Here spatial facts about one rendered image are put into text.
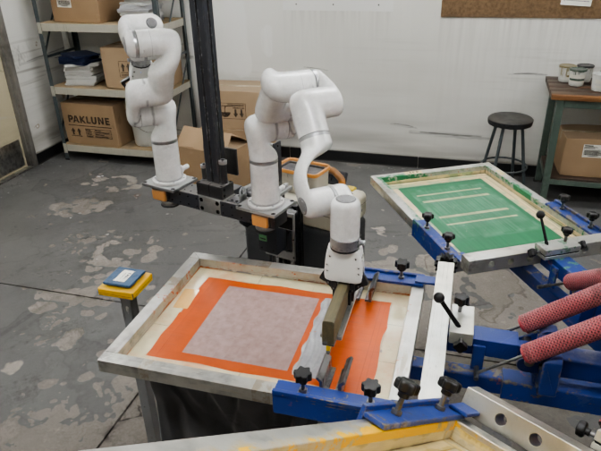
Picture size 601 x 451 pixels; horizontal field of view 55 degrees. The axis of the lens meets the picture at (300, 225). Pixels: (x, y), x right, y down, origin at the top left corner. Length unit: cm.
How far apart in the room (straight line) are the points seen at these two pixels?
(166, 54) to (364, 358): 112
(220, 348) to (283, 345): 17
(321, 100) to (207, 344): 73
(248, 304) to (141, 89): 79
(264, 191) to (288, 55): 356
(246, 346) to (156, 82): 91
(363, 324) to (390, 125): 379
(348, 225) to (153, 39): 90
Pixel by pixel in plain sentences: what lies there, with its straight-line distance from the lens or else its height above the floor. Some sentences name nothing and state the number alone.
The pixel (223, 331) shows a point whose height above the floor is 95.
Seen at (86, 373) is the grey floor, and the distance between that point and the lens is 321.
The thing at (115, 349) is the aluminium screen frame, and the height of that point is 99.
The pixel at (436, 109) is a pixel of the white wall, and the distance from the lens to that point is 528.
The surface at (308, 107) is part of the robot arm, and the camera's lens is 152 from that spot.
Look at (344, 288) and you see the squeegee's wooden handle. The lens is 153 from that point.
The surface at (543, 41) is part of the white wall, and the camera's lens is 517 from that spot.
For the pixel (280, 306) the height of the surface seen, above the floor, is 95.
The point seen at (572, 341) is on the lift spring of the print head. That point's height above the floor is 112.
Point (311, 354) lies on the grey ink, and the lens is 159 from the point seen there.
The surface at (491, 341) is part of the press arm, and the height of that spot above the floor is 104.
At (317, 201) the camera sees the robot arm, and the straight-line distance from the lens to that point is 145.
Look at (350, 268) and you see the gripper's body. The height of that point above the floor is 120.
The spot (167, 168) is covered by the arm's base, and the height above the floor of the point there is 120.
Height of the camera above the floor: 197
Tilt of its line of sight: 27 degrees down
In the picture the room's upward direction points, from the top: 1 degrees counter-clockwise
